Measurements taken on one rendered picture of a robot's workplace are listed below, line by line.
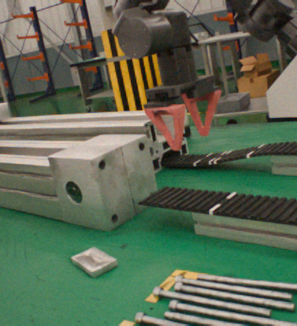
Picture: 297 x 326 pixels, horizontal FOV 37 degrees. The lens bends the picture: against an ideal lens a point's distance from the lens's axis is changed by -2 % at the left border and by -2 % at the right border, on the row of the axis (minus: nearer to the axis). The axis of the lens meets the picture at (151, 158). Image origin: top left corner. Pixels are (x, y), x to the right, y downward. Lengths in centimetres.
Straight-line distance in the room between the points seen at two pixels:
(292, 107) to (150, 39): 44
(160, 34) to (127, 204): 24
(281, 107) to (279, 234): 56
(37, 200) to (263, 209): 34
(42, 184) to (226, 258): 29
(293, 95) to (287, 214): 55
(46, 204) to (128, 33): 26
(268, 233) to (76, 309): 20
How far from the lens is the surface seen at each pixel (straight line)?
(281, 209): 46
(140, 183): 60
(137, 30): 64
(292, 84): 97
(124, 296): 43
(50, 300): 46
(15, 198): 72
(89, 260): 49
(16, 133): 104
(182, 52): 70
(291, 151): 63
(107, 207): 56
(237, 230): 49
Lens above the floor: 100
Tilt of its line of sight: 15 degrees down
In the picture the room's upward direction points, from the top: 12 degrees counter-clockwise
